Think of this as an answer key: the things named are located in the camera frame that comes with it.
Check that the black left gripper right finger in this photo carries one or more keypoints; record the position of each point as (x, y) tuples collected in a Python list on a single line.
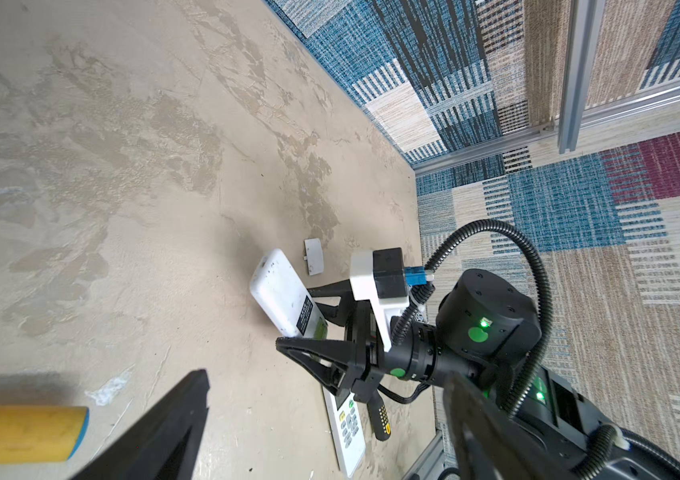
[(496, 438)]

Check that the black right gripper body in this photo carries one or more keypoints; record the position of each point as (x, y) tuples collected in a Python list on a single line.
[(413, 360)]

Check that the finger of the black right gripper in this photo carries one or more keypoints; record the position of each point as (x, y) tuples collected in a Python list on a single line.
[(335, 301), (327, 361)]

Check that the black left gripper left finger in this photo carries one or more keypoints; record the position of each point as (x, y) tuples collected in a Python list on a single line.
[(164, 443)]

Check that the white battery cover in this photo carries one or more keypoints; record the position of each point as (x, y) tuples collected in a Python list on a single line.
[(314, 256)]

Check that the white remote with red buttons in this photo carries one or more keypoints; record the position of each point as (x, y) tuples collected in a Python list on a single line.
[(283, 297)]

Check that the black yellow screwdriver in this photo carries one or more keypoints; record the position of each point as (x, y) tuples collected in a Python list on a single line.
[(378, 417)]

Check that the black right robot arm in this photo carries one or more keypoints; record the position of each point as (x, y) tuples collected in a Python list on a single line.
[(490, 334)]

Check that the white air conditioner remote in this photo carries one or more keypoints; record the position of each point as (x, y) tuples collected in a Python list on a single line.
[(347, 431)]

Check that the yellow scraper with blue tip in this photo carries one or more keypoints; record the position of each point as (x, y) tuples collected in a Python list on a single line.
[(39, 434)]

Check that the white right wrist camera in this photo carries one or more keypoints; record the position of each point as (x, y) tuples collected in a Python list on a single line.
[(396, 293)]

